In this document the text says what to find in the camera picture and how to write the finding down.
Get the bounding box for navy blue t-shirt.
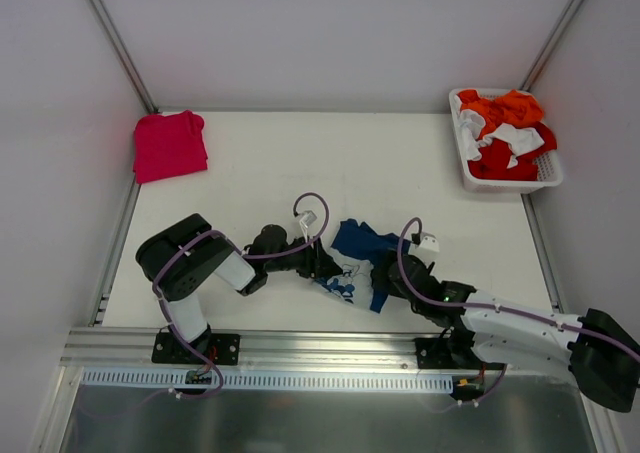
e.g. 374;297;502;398
315;219;399;313

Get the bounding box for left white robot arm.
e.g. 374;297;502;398
135;213;342;363

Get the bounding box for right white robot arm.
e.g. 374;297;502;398
372;252;639;413

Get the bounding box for red t-shirt in basket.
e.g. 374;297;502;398
468;122;557;182

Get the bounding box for white plastic basket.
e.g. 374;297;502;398
448;88;563;195

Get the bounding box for white t-shirt in basket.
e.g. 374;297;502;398
459;110;544;170

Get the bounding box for folded pink t-shirt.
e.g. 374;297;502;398
133;110;208;185

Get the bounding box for orange t-shirt in basket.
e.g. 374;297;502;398
457;89;544;139

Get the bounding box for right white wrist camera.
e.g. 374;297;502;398
409;232;440;263

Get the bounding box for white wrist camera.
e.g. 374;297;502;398
294;210;317;241
409;232;440;263

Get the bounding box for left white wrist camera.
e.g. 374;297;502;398
294;210;317;241

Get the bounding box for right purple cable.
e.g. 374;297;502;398
396;216;640;408

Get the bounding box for purple cable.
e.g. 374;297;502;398
396;216;640;408
151;191;331;400

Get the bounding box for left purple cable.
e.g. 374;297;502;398
151;191;331;400

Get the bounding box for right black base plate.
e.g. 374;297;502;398
413;336;482;370

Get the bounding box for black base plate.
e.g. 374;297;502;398
413;336;482;370
151;330;241;366

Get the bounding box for aluminium mounting rail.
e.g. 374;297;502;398
60;326;437;373

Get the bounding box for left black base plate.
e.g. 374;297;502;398
151;330;241;366

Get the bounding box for left aluminium corner post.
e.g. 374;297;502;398
86;0;159;114

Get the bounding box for aluminium corner post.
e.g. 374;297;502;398
520;0;588;92
86;0;159;114

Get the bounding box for white slotted cable duct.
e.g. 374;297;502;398
81;367;454;395

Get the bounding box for right aluminium corner post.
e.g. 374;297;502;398
520;0;588;92

